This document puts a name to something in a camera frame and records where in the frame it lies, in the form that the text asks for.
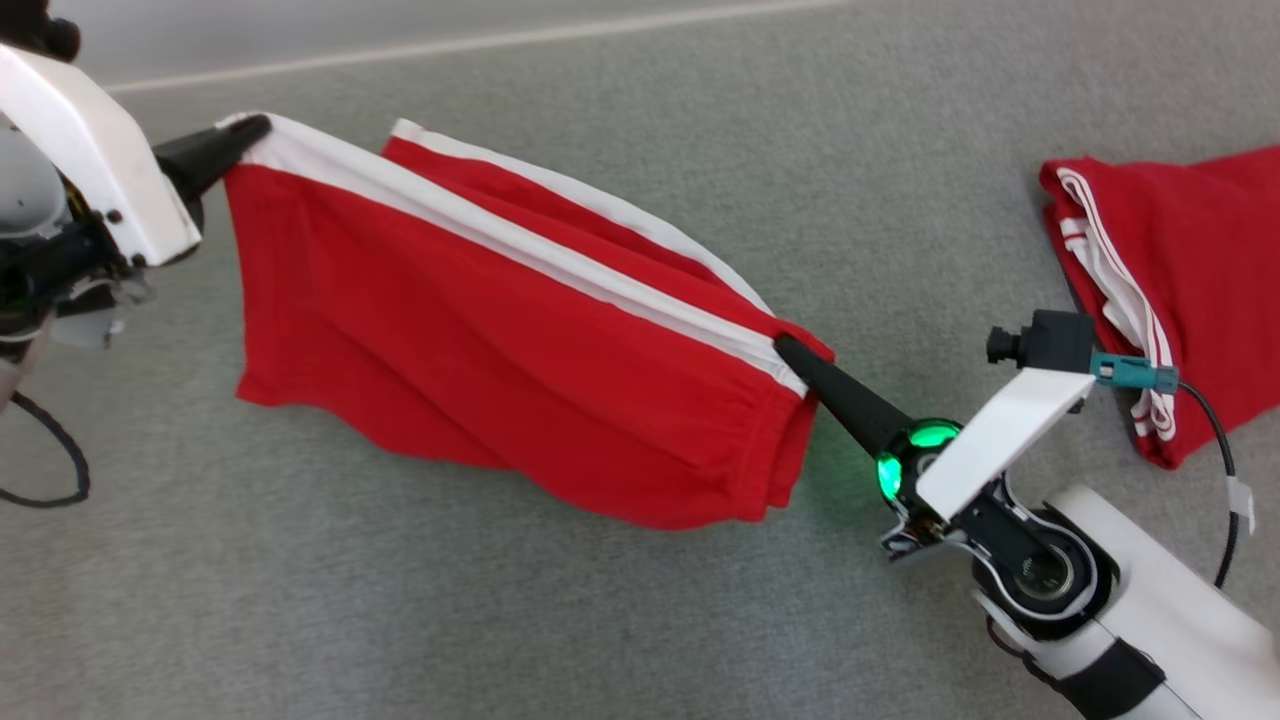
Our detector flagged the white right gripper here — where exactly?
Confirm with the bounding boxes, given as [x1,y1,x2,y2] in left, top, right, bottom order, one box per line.
[774,332,1097,562]

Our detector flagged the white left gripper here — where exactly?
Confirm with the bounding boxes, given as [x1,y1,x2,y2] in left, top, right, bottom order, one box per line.
[0,45,274,271]

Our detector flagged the red shorts white side stripes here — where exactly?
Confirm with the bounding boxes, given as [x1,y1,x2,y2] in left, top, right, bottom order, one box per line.
[221,112,837,532]

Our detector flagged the red basketball jersey white sleeves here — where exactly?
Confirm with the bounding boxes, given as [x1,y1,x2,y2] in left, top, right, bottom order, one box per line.
[1038,145,1280,472]

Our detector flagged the grey fabric sofa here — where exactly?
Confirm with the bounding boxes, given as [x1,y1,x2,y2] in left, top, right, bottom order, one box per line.
[0,0,1280,720]

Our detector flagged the black right cable teal plug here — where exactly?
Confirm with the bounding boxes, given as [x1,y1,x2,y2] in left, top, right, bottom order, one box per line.
[1088,351,1257,592]

